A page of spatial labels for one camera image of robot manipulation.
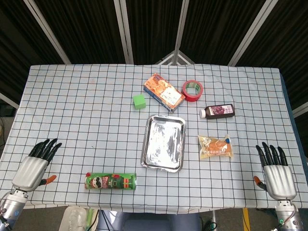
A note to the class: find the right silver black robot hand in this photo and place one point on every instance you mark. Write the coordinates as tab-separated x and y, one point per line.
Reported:
280	178

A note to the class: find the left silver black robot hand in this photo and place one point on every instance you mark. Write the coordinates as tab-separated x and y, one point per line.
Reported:
30	172

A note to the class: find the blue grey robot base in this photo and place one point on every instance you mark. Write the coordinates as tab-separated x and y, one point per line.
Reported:
154	222

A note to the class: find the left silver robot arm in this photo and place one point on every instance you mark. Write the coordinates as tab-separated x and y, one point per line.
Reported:
10	207

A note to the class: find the green Pringles can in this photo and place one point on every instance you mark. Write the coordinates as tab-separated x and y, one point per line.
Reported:
110	181

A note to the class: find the white frame partition screen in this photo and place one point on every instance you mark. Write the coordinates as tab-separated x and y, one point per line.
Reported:
154	31

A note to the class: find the rectangular stainless steel tray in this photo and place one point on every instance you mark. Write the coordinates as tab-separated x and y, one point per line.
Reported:
164	144

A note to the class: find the orange snack box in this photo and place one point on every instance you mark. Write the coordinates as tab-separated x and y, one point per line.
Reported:
163	92

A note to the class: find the packaged bread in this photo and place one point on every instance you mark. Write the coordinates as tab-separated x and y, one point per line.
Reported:
214	147

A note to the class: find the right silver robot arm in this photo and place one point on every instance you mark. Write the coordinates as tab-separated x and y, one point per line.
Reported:
287	216

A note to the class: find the dark purple juice bottle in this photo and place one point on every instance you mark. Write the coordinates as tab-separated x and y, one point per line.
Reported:
217	111

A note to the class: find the clear plastic container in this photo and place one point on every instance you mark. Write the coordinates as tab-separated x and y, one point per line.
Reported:
73	220

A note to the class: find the red tape roll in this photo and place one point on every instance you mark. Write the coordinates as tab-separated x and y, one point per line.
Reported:
192	90

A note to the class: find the white blue checkered tablecloth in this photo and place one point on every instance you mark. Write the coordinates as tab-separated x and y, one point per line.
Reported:
149	134

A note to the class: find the green foam cube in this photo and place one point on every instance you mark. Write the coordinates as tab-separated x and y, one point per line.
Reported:
139	101

